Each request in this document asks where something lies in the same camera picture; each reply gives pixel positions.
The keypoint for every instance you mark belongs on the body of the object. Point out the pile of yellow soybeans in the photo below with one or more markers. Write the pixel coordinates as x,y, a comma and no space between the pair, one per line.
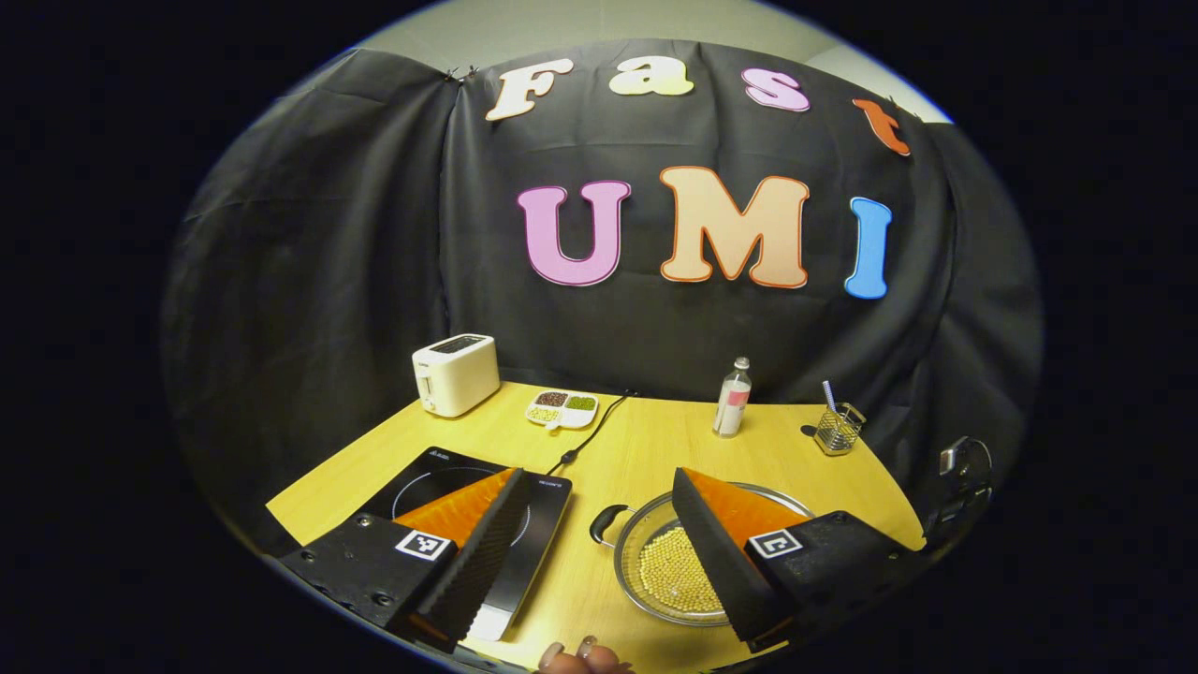
674,571

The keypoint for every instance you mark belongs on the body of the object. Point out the black induction cooktop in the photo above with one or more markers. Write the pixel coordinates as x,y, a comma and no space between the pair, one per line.
547,524

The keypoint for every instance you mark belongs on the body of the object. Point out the striped straw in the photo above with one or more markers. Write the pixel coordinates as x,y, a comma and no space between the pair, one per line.
828,395

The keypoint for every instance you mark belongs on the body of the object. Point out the stainless steel pot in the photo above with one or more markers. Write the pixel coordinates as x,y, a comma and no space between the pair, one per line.
641,538

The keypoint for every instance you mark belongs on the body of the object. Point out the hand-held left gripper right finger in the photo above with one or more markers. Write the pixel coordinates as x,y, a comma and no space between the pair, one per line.
716,562

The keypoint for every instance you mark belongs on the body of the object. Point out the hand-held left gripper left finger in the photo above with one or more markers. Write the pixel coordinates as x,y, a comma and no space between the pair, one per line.
482,562

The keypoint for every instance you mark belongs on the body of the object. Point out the clear bottle pink label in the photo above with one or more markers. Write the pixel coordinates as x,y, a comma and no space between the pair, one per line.
730,407

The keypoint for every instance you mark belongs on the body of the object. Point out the white toaster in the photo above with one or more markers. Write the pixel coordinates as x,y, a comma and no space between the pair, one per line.
459,379

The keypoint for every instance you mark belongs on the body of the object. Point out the white divided bean dish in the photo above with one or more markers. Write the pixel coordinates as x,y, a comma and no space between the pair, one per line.
562,412

